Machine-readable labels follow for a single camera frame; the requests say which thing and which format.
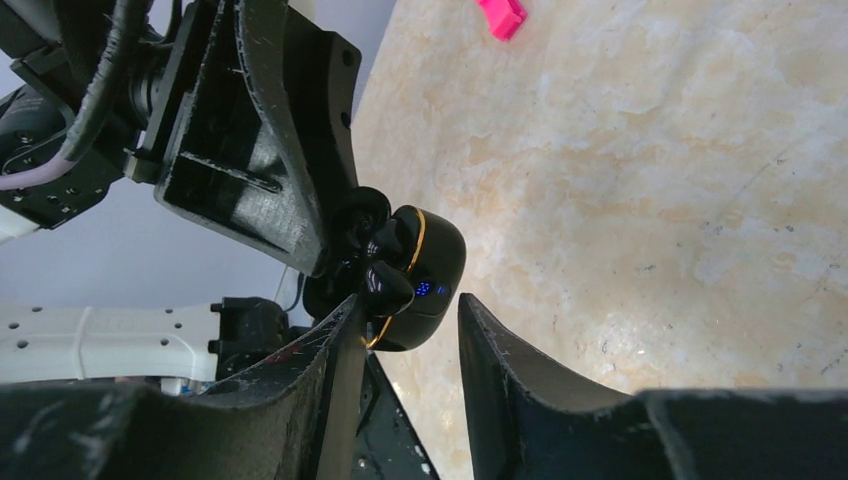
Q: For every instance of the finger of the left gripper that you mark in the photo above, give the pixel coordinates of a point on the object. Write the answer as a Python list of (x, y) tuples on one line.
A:
[(234, 163), (308, 77)]

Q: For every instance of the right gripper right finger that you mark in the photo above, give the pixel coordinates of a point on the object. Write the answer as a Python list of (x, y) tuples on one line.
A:
[(530, 417)]

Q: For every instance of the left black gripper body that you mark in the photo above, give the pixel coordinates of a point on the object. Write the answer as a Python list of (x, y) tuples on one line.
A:
[(98, 101)]

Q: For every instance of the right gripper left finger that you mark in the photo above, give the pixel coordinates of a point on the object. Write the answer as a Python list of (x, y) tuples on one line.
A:
[(293, 415)]

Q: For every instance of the black earbud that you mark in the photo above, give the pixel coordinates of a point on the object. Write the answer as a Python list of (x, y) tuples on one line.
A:
[(386, 290), (385, 244)]

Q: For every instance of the black earbud charging case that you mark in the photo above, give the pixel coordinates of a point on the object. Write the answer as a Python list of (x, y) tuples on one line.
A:
[(433, 261)]

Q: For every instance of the pink marker pen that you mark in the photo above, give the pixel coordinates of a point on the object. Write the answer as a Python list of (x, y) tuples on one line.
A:
[(503, 17)]

